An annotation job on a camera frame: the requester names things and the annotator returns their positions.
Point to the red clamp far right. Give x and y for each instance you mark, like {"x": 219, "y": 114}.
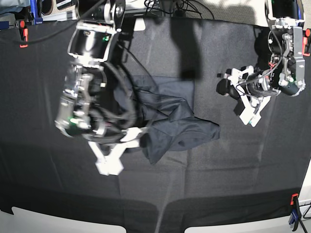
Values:
{"x": 306, "y": 44}

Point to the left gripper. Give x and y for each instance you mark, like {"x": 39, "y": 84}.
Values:
{"x": 251, "y": 86}

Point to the dark navy t-shirt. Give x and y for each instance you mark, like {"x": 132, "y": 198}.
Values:
{"x": 165, "y": 106}

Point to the red clamp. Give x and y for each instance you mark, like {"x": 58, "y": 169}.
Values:
{"x": 306, "y": 44}
{"x": 23, "y": 32}

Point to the black felt table cover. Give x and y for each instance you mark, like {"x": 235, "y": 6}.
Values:
{"x": 248, "y": 174}

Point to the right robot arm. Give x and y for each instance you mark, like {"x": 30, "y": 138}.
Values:
{"x": 97, "y": 29}

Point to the blue clamp near right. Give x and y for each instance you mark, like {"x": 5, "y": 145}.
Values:
{"x": 295, "y": 212}

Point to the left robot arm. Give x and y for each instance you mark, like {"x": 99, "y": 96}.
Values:
{"x": 286, "y": 42}

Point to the blue clamp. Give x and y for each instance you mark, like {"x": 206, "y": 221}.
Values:
{"x": 295, "y": 212}
{"x": 35, "y": 11}

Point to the blue clamp far left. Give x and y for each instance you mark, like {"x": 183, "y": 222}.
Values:
{"x": 35, "y": 11}

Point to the red clamp far left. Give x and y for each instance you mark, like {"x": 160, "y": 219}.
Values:
{"x": 23, "y": 32}

